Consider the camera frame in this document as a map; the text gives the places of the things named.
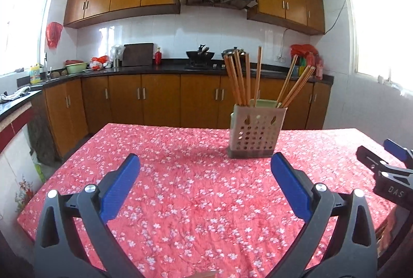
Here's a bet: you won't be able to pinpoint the clear bag over utensil pot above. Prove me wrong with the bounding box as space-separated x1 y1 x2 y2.
110 44 126 68

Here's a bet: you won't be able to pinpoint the black kitchen countertop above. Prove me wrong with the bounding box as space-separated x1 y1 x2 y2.
0 57 334 124

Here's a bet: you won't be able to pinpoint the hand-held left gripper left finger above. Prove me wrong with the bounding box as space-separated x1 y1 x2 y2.
32 153 145 278

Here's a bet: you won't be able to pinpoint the pink floral tablecloth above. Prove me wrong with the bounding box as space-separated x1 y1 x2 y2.
17 122 409 278

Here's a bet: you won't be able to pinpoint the yellow detergent bottle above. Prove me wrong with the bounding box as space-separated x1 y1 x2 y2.
30 63 42 85

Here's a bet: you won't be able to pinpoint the kitchen window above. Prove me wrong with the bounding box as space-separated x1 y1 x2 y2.
345 0 413 88
0 0 55 75

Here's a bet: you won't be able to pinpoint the perforated beige chopstick holder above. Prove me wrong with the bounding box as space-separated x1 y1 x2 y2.
227 99 288 159

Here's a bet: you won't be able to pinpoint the black wok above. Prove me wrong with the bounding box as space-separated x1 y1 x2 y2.
185 44 216 67

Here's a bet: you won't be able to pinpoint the red snack packets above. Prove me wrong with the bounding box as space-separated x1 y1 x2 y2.
290 44 325 80

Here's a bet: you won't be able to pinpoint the green basin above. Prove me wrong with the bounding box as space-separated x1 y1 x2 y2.
65 62 88 75

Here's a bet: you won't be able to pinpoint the gas stove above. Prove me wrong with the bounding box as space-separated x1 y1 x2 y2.
184 63 228 70

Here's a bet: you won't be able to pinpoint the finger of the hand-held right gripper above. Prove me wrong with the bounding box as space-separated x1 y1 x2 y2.
356 145 392 174
383 138 413 166

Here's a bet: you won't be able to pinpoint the white cabinet with flower decal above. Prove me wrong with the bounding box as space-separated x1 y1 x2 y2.
0 123 46 253

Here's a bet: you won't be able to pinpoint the dark pan with lid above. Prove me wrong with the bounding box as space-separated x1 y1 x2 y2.
222 46 246 59

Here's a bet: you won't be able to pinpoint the dark hanging cloth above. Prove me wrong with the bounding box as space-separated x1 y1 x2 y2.
27 113 60 166

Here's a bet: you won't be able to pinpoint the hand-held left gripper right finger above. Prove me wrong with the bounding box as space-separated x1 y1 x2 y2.
269 152 380 278

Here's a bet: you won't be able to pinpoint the metal faucet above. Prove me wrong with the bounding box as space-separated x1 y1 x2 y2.
43 52 52 79

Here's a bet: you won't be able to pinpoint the red hanging plastic bag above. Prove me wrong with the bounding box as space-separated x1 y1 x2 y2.
46 22 63 50

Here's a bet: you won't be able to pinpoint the grey rag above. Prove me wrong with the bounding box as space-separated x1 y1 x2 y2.
0 86 33 103

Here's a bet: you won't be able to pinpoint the wooden base cabinets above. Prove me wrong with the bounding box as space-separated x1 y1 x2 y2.
27 73 333 166

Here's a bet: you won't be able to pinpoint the dark cutting board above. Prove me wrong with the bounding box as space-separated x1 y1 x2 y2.
122 43 154 67

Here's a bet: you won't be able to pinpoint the dark wooden chair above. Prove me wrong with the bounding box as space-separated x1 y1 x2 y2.
376 205 413 269

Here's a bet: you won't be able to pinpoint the red and white bag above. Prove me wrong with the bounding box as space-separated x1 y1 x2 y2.
90 55 113 70

